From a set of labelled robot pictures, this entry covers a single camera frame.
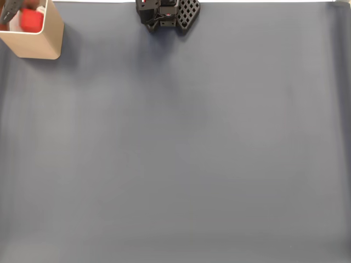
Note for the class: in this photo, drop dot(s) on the red cube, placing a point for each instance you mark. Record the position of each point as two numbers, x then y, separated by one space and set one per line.
31 20

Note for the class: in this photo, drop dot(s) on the tan open box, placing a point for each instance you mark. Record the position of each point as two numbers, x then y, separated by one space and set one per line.
41 43

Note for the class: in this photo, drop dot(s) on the white foam padding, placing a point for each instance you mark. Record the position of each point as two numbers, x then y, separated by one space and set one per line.
14 27

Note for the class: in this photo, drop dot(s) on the gray table mat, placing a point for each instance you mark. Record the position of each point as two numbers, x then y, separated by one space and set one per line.
219 164

